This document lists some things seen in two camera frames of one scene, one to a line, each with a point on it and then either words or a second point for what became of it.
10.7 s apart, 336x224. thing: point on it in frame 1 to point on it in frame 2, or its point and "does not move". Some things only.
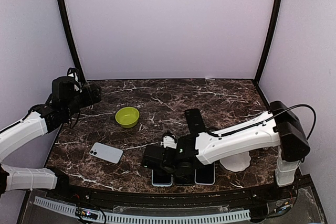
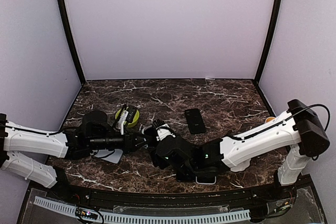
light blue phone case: [160, 179] to [149, 133]
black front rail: [85, 195] does not move
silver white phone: [106, 152] does not move
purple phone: [205, 174] does not move
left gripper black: [96, 95] to [130, 145]
